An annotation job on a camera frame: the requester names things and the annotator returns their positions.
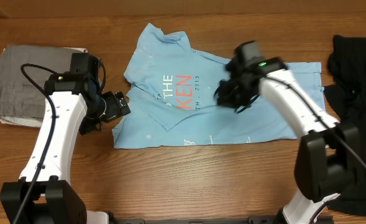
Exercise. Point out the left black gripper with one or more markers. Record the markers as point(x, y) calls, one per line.
point(115, 111)

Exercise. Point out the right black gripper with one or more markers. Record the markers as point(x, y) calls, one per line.
point(223, 100)

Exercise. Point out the light blue printed t-shirt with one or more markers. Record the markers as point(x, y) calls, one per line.
point(172, 103)

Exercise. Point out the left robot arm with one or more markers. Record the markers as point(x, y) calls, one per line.
point(75, 103)

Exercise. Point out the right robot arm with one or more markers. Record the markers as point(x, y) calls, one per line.
point(326, 164)

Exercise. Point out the folded grey trousers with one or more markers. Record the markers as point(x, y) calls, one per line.
point(21, 104)

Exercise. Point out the black polo shirt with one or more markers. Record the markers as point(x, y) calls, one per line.
point(347, 97)

